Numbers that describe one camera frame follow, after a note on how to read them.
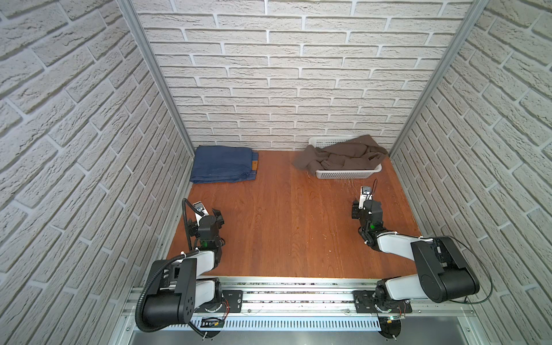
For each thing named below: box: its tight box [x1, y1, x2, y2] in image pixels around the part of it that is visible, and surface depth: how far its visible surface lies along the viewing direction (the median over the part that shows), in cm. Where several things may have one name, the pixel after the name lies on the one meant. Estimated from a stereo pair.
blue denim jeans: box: [189, 145, 259, 184], surface depth 113 cm
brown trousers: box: [291, 134, 389, 177], surface depth 112 cm
